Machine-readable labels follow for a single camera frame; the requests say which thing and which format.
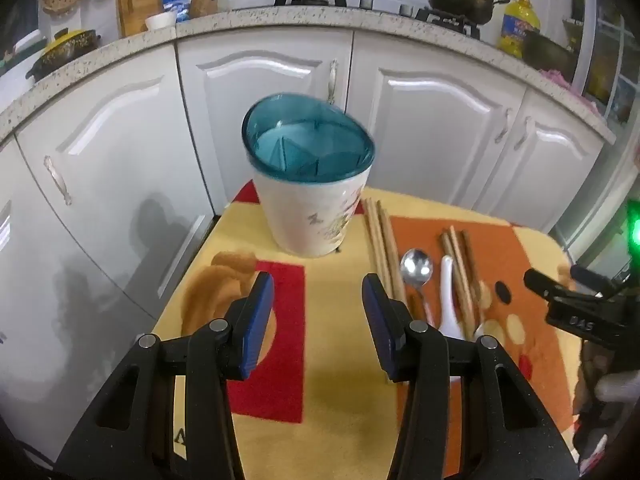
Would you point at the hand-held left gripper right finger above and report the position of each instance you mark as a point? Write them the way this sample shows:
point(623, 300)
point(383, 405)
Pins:
point(376, 310)

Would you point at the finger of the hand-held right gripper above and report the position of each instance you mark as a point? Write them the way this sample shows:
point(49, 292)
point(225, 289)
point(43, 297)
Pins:
point(595, 282)
point(547, 287)

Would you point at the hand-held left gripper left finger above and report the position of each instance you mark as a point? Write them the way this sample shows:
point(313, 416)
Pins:
point(260, 310)

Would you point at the white utensil holder teal rim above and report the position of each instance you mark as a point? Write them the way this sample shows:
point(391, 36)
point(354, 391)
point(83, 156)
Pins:
point(310, 210)

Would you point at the person's right hand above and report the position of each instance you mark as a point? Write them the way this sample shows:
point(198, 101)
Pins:
point(617, 385)

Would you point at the yellow orange printed blanket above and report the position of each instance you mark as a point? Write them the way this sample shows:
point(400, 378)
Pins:
point(330, 340)

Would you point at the metal spoon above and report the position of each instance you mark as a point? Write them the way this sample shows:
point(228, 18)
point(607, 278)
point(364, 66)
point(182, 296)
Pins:
point(416, 267)

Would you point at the white ceramic spoon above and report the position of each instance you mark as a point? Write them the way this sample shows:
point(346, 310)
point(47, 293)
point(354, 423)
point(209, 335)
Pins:
point(447, 305)

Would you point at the white cabinet door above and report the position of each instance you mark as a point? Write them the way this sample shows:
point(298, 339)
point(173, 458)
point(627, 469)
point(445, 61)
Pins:
point(250, 80)
point(430, 125)
point(110, 160)
point(555, 170)

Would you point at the pink cloth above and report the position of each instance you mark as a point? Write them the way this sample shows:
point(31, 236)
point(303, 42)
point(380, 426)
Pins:
point(560, 80)

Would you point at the dark metal bowl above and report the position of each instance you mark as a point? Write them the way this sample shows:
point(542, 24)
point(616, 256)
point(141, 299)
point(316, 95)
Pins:
point(547, 52)

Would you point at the glass door cabinet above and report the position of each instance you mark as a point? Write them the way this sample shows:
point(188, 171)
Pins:
point(607, 35)

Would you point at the yellow cooking oil bottle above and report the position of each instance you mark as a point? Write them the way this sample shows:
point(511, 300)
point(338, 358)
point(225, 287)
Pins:
point(520, 25)

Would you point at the speckled stone countertop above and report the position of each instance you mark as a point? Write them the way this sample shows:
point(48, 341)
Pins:
point(260, 19)

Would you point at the small white bowl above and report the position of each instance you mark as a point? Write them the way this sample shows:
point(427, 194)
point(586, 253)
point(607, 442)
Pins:
point(161, 21)

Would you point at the blue carton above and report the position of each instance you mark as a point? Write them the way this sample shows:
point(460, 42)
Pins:
point(177, 0)

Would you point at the yellow black casserole pot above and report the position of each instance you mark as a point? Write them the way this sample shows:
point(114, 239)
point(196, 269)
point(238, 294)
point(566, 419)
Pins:
point(65, 50)

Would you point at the wooden cutting board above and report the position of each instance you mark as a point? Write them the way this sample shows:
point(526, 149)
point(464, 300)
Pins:
point(137, 2)

